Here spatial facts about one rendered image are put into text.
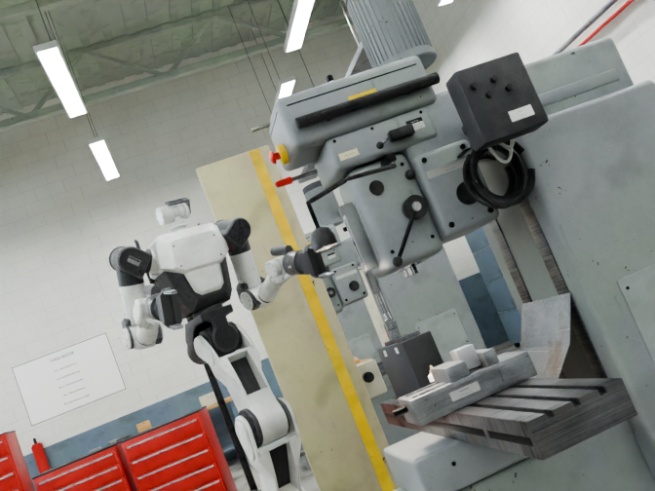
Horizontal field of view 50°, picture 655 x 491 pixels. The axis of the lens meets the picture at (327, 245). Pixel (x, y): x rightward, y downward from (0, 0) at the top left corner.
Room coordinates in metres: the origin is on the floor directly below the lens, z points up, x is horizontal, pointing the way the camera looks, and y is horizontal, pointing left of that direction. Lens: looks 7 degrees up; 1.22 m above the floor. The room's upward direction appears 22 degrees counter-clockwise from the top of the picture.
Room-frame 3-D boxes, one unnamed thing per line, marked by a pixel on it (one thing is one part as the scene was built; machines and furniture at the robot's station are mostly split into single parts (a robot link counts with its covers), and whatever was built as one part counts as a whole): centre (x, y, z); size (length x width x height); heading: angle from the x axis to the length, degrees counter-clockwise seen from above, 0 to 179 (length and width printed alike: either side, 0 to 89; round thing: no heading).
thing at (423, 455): (2.13, -0.20, 0.76); 0.50 x 0.35 x 0.12; 103
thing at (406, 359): (2.55, -0.12, 1.00); 0.22 x 0.12 x 0.20; 23
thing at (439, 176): (2.17, -0.39, 1.47); 0.24 x 0.19 x 0.26; 13
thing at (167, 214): (2.61, 0.50, 1.84); 0.10 x 0.07 x 0.09; 124
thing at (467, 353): (1.98, -0.23, 1.01); 0.06 x 0.05 x 0.06; 11
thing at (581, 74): (2.24, -0.69, 1.66); 0.80 x 0.23 x 0.20; 103
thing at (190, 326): (2.69, 0.54, 1.37); 0.28 x 0.13 x 0.18; 34
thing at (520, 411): (2.08, -0.21, 0.86); 1.24 x 0.23 x 0.08; 13
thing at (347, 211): (2.10, -0.09, 1.45); 0.04 x 0.04 x 0.21; 13
